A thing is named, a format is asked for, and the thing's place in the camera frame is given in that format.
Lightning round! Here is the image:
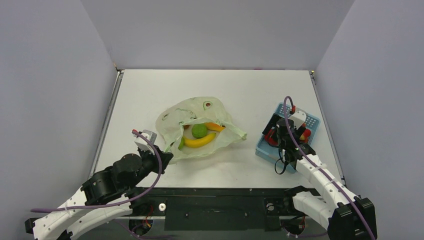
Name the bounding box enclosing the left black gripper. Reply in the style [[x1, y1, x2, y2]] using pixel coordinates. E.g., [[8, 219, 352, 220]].
[[126, 144, 175, 191]]

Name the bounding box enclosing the red fake apple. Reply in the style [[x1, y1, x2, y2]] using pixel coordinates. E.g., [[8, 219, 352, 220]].
[[264, 128, 279, 148]]

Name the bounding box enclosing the pale green plastic bag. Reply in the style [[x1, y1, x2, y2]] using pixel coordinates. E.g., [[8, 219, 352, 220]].
[[155, 96, 247, 163]]

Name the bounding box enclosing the green fake apple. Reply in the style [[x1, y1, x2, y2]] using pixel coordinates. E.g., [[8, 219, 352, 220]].
[[191, 123, 208, 139]]

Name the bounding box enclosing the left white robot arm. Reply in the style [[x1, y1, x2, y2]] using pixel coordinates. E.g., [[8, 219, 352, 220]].
[[24, 150, 174, 240]]

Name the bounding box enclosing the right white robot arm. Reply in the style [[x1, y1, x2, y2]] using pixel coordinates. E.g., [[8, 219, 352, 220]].
[[256, 111, 378, 240]]

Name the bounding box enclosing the small green fake fruit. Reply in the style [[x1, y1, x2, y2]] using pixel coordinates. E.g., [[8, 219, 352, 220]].
[[178, 137, 185, 150]]

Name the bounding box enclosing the red fake grape bunch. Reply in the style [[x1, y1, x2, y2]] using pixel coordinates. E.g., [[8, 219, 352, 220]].
[[295, 123, 312, 144]]

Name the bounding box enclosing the yellow fake banana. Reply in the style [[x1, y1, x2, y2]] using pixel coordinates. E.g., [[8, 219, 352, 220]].
[[182, 133, 217, 148]]

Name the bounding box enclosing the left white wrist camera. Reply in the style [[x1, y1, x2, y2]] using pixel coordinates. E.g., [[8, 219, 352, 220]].
[[131, 129, 157, 155]]

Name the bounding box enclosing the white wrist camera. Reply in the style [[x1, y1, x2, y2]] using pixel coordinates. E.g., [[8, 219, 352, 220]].
[[131, 129, 157, 155], [288, 106, 308, 129]]

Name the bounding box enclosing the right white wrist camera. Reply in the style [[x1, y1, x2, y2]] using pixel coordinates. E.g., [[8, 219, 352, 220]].
[[288, 106, 308, 129]]

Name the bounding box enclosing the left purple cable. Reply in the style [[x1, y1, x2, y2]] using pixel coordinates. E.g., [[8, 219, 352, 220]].
[[30, 129, 163, 214]]

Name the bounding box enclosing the purple cable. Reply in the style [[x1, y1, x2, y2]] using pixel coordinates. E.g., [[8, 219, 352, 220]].
[[283, 96, 377, 240], [30, 129, 163, 214]]

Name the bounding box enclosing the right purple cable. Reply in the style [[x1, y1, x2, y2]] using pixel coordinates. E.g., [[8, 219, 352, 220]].
[[283, 96, 377, 240]]

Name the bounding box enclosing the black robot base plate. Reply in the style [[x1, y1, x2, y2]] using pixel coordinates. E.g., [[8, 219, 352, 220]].
[[126, 187, 305, 238]]

